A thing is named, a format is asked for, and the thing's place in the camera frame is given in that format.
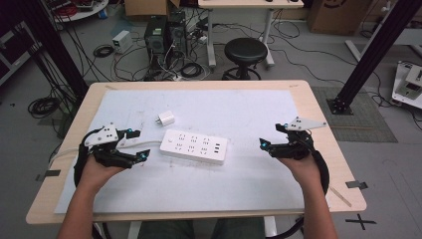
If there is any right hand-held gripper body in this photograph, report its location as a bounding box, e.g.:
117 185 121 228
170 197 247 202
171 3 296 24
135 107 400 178
270 116 328 160

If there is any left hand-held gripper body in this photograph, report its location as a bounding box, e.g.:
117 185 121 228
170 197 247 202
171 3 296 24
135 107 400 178
79 122 134 169

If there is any person's right hand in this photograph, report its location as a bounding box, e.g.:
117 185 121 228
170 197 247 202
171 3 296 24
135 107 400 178
278 152 323 192

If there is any person's left hand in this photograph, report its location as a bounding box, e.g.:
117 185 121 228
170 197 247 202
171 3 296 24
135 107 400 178
79 153 127 192

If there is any white charger plug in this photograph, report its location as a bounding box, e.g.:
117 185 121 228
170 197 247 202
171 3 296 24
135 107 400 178
155 110 176 127

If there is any white power strip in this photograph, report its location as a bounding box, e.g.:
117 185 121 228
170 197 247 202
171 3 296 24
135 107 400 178
159 128 230 166

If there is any white table mat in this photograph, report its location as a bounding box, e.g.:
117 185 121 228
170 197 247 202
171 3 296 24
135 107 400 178
54 88 307 215

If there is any thin wooden stick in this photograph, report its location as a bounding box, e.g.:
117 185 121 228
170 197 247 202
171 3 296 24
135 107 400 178
327 185 353 208

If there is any grey tape strip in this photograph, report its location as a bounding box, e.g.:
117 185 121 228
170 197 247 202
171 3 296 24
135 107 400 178
344 180 369 190
35 169 62 182

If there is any grey floor mat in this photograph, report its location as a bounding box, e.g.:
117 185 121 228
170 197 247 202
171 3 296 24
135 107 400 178
311 86 399 144

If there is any black round stool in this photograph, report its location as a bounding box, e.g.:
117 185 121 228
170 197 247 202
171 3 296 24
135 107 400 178
221 37 269 82

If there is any white bench power supply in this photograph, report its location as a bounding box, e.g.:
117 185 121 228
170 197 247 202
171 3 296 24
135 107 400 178
111 30 134 55

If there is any black computer tower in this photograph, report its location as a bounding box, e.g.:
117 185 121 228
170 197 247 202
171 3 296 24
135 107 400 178
143 15 169 66
166 10 189 58

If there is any black tape cross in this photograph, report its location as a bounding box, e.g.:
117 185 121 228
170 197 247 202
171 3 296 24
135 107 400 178
344 213 378 231

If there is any grey metal shelf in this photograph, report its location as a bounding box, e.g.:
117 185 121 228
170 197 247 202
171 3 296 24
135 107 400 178
0 20 43 88

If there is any large brown cardboard box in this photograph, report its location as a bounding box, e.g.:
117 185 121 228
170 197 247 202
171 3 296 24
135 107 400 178
306 0 373 37

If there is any white device on floor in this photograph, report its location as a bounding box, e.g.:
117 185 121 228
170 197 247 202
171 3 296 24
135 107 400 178
391 61 422 111

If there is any round white table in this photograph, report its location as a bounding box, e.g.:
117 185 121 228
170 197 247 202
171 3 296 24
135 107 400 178
42 0 110 24

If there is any white desk with legs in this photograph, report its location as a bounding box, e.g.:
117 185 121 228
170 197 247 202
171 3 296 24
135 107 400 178
197 0 305 70

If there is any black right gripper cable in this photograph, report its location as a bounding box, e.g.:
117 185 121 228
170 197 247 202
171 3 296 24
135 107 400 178
265 130 330 239

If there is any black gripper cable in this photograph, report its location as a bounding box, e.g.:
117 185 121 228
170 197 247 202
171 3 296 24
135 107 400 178
73 126 105 187
265 130 330 239

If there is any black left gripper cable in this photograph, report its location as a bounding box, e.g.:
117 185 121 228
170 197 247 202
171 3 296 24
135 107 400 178
73 126 105 187

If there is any black coiled cable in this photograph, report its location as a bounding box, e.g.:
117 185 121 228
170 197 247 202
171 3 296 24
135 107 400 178
92 44 115 59
179 62 205 80
27 97 62 120

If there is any black aluminium post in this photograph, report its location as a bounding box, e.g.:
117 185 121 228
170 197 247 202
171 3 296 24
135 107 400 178
18 0 91 98
325 0 422 117

